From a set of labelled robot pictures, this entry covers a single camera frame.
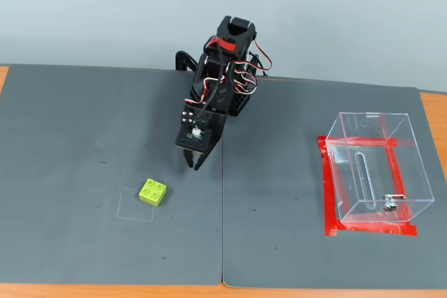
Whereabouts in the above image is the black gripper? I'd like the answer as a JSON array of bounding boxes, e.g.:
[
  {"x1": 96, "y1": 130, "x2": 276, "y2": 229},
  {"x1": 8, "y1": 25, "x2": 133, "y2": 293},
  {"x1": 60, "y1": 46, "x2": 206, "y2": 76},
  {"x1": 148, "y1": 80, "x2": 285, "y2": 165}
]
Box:
[{"x1": 180, "y1": 104, "x2": 226, "y2": 172}]

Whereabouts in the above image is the green lego block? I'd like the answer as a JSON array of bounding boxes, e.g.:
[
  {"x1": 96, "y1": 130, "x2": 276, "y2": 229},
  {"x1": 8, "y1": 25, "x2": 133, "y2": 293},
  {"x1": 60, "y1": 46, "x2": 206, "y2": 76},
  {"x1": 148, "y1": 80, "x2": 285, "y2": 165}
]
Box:
[{"x1": 138, "y1": 178, "x2": 168, "y2": 207}]

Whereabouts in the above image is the transparent acrylic box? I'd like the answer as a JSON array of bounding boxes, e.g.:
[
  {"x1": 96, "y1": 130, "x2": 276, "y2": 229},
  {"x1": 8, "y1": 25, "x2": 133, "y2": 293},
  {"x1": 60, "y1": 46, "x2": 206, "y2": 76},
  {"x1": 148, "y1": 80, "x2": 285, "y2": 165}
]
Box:
[{"x1": 325, "y1": 112, "x2": 435, "y2": 223}]

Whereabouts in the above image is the silver metal box latch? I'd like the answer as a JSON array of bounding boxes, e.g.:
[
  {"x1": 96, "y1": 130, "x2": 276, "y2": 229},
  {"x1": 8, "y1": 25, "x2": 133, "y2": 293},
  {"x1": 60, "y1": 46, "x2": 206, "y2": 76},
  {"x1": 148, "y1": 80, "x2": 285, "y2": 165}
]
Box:
[{"x1": 382, "y1": 193, "x2": 406, "y2": 212}]

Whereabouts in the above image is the grey foam mat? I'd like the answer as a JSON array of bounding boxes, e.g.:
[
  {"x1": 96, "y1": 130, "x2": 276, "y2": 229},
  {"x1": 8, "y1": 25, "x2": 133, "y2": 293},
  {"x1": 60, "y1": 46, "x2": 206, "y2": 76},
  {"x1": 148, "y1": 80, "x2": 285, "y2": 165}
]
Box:
[
  {"x1": 222, "y1": 76, "x2": 447, "y2": 290},
  {"x1": 0, "y1": 64, "x2": 224, "y2": 285}
]

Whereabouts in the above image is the black table clamp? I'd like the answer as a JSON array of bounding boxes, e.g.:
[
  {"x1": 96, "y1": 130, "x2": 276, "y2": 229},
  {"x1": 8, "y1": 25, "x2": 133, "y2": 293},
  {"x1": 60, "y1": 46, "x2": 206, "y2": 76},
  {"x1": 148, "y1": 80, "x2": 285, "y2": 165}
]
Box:
[{"x1": 174, "y1": 50, "x2": 205, "y2": 81}]

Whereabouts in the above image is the short red tape band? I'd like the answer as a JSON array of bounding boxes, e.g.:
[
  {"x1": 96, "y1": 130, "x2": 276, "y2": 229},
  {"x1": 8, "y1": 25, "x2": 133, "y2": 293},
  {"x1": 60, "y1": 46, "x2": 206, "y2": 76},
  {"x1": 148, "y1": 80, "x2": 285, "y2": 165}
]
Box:
[{"x1": 205, "y1": 36, "x2": 237, "y2": 53}]

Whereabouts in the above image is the red tape strip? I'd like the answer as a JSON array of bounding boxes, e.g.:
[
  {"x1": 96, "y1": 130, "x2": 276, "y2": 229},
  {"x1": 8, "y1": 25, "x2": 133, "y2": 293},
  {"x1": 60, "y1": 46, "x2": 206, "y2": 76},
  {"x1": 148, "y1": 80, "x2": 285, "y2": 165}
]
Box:
[
  {"x1": 383, "y1": 140, "x2": 415, "y2": 224},
  {"x1": 325, "y1": 220, "x2": 419, "y2": 238},
  {"x1": 321, "y1": 144, "x2": 338, "y2": 237},
  {"x1": 316, "y1": 135, "x2": 418, "y2": 151}
]

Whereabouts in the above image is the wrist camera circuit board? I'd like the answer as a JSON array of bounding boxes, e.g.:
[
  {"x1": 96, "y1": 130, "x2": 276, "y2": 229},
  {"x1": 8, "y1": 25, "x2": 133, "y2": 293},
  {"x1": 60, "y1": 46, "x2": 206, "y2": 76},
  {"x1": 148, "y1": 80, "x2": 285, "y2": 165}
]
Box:
[{"x1": 175, "y1": 124, "x2": 214, "y2": 154}]

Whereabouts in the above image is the red white black servo wire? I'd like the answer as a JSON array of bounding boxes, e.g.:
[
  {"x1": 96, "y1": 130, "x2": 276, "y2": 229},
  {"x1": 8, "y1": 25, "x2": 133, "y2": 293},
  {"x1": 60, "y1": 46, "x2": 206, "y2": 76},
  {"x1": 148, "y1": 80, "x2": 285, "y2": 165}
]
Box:
[
  {"x1": 228, "y1": 38, "x2": 274, "y2": 96},
  {"x1": 183, "y1": 77, "x2": 224, "y2": 107}
]

